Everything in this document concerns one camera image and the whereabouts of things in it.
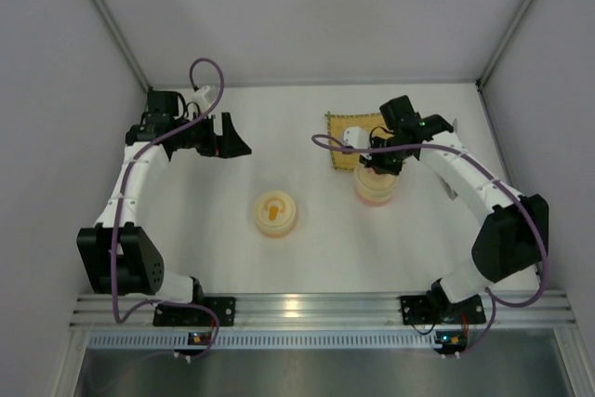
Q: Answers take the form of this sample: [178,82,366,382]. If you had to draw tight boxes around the cream lid pink handle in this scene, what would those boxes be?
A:
[354,165,399,189]

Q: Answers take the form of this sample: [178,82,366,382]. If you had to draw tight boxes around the metal tongs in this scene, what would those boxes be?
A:
[441,118,457,200]

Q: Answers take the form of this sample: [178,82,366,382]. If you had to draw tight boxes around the cream lid orange handle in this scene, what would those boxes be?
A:
[253,191,298,220]

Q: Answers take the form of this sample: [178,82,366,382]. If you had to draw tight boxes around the pink lunch bowl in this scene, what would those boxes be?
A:
[355,184,397,206]

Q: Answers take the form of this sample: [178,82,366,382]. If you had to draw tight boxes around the orange lunch bowl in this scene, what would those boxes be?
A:
[254,213,298,238]

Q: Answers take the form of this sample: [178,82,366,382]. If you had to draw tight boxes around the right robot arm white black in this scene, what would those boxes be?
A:
[343,96,549,324]

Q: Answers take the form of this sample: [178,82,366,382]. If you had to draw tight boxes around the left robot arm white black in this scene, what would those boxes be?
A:
[76,86,252,324]

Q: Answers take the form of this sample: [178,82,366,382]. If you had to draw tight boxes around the bamboo sushi mat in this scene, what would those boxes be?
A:
[324,111,387,171]

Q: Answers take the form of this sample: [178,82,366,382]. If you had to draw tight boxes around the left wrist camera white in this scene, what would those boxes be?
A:
[192,86,219,111]

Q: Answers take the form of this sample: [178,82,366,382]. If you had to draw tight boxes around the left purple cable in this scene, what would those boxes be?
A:
[110,57,225,361]

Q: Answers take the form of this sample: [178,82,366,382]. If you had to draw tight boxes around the purple cable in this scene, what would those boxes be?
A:
[110,57,225,361]
[311,134,549,359]

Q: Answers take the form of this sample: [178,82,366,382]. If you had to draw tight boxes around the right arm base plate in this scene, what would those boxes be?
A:
[399,293,487,326]

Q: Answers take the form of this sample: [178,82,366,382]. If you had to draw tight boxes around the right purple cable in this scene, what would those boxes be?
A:
[311,134,549,359]

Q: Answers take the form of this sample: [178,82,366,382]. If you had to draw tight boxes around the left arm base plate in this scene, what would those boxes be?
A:
[152,296,236,327]

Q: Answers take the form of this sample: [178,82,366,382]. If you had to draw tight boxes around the aluminium mounting rail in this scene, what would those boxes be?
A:
[69,290,576,330]

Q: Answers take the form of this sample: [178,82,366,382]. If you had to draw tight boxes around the left aluminium frame post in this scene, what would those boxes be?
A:
[88,0,152,92]

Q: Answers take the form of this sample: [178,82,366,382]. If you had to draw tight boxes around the aluminium frame post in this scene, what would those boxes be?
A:
[475,0,537,93]
[88,0,152,92]

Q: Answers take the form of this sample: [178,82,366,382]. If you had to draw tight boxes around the slotted cable duct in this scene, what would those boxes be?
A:
[87,329,462,351]

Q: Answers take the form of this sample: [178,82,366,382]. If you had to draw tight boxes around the right aluminium frame post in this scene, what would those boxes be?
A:
[475,0,537,93]

